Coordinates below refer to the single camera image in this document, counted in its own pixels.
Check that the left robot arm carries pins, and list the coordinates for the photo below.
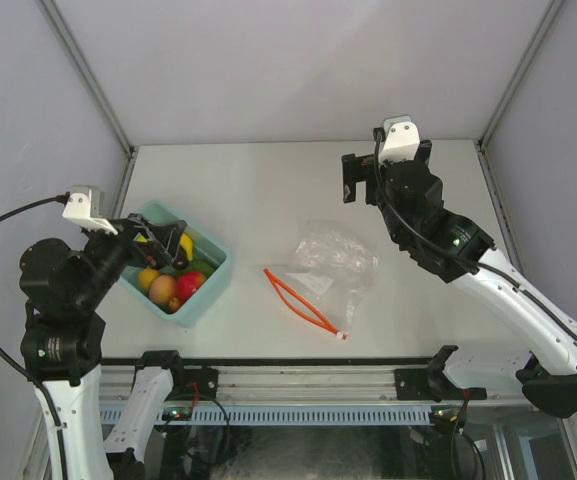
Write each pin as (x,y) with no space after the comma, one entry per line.
(61,346)

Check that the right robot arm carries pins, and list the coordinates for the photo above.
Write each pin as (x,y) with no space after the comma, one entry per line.
(459,252)

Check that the fake green vegetable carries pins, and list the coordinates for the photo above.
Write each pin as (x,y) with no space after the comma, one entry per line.
(201,266)

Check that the clear zip top bag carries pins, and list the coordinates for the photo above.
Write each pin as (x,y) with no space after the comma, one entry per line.
(327,277)

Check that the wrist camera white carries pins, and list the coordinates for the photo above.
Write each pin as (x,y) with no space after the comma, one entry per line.
(82,208)
(402,140)

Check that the fake small peach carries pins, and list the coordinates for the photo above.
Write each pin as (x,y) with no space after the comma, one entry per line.
(163,289)

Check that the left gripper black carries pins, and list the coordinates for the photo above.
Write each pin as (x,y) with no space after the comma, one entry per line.
(150,252)

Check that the blue slotted cable duct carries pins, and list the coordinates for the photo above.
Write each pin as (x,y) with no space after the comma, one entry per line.
(375,415)

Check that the fake red yellow apple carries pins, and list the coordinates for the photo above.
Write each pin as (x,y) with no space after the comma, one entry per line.
(189,283)

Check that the teal plastic bin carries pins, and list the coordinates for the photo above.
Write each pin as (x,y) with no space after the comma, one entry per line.
(207,248)

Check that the aluminium rail frame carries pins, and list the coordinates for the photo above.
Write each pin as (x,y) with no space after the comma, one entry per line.
(308,382)

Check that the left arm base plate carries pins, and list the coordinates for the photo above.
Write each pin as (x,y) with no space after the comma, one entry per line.
(196,382)

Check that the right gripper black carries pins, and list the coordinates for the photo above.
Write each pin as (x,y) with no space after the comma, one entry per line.
(359,170)

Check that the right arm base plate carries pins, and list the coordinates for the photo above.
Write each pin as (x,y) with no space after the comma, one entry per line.
(413,384)

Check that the fake yellow banana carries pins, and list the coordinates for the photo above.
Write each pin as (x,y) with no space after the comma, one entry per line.
(187,245)

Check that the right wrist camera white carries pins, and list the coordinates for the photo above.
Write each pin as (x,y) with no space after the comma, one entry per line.
(402,140)

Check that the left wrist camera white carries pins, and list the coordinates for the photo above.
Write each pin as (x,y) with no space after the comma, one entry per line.
(82,208)

